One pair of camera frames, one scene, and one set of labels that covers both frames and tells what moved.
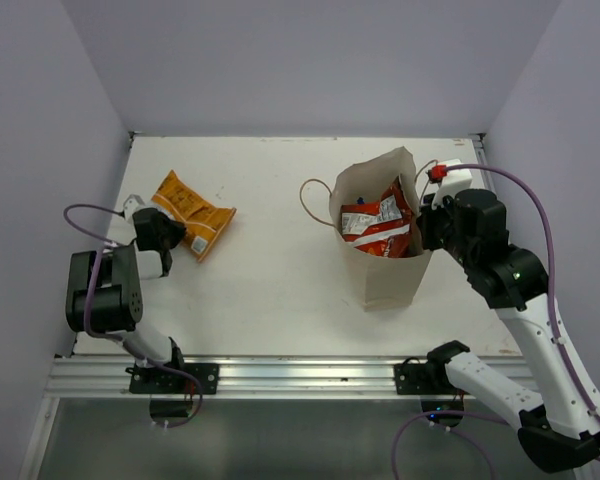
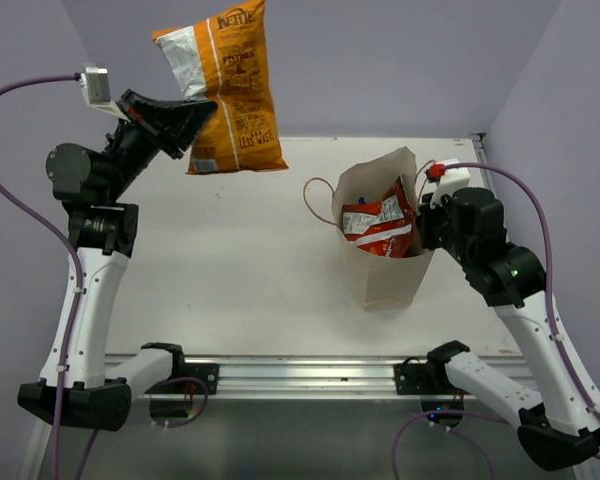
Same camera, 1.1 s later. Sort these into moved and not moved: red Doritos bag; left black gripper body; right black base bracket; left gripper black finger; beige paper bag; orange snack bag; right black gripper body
Moved: left black gripper body; orange snack bag; left gripper black finger
Not moved: right black base bracket; red Doritos bag; beige paper bag; right black gripper body
